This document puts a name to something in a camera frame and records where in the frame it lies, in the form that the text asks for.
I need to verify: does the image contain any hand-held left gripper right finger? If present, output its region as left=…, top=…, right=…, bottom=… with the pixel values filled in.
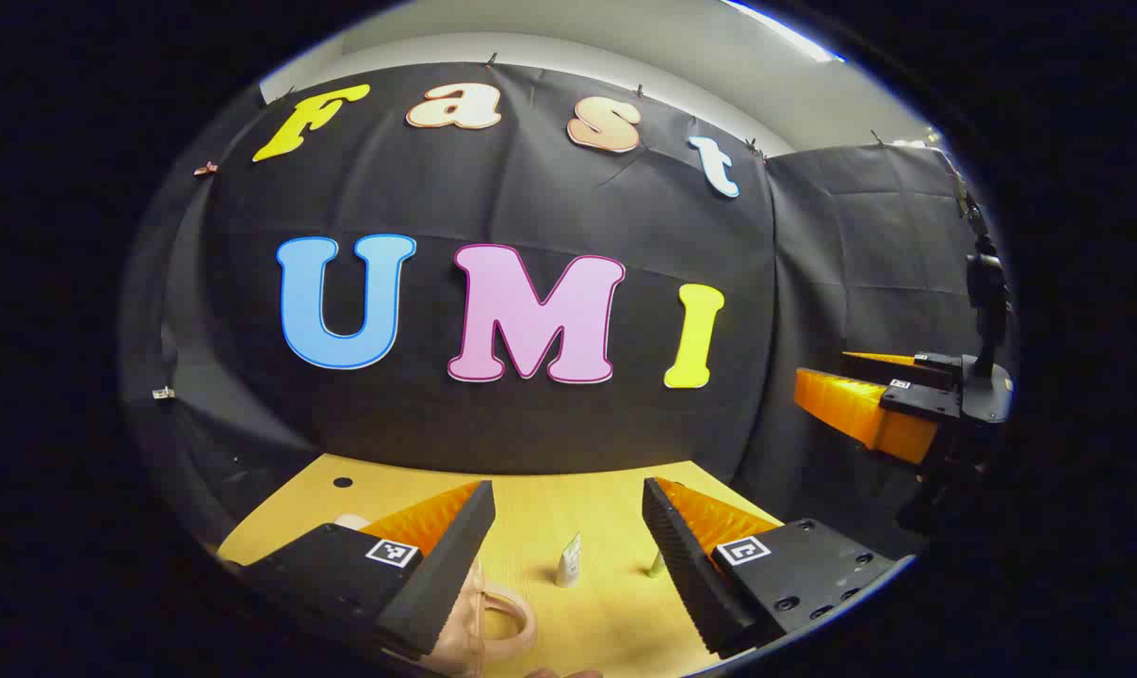
left=642, top=476, right=911, bottom=660

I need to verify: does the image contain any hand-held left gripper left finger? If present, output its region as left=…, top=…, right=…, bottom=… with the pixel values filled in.
left=234, top=478, right=496, bottom=660

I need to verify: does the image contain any white skin care tube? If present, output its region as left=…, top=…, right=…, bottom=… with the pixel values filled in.
left=555, top=532, right=583, bottom=589

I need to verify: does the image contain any black backdrop cloth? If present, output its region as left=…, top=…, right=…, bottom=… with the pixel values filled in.
left=121, top=61, right=988, bottom=557

